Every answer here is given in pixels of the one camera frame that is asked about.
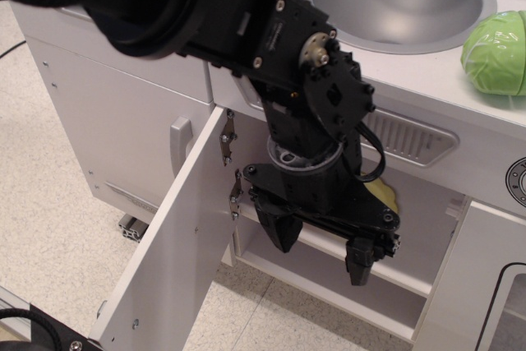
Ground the yellow object inside cabinet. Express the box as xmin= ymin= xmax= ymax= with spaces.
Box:
xmin=363 ymin=178 xmax=400 ymax=215

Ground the lower metal door hinge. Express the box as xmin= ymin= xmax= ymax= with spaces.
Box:
xmin=229 ymin=169 xmax=243 ymax=221

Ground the white toy kitchen cabinet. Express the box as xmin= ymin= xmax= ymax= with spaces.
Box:
xmin=14 ymin=0 xmax=525 ymax=350

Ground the grey vent panel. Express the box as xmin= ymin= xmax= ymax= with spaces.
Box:
xmin=248 ymin=83 xmax=459 ymax=167

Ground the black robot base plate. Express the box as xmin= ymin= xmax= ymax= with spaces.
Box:
xmin=0 ymin=284 xmax=104 ymax=351

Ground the white cabinet door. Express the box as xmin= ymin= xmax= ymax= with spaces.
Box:
xmin=90 ymin=107 xmax=235 ymax=350

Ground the black floor cable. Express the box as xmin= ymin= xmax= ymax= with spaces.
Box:
xmin=0 ymin=39 xmax=26 ymax=58

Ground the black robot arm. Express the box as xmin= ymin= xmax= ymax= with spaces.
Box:
xmin=12 ymin=0 xmax=399 ymax=286

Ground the grey fridge door handle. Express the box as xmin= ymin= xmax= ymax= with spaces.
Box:
xmin=169 ymin=116 xmax=193 ymax=176

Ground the aluminium extrusion frame bar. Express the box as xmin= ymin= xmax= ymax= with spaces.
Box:
xmin=118 ymin=215 xmax=149 ymax=242

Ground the green toy cabbage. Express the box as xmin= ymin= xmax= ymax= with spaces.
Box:
xmin=460 ymin=10 xmax=525 ymax=96

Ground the black round dial knob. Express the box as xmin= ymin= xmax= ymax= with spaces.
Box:
xmin=505 ymin=158 xmax=526 ymax=206

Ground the silver fridge logo emblem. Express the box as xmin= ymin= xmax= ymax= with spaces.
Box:
xmin=105 ymin=182 xmax=159 ymax=214

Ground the metal door hinge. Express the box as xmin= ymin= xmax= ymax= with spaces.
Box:
xmin=229 ymin=169 xmax=243 ymax=221
xmin=219 ymin=109 xmax=238 ymax=166

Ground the upper metal door hinge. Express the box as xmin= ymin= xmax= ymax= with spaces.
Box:
xmin=219 ymin=109 xmax=238 ymax=166

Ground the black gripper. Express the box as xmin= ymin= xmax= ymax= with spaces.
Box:
xmin=242 ymin=143 xmax=400 ymax=285

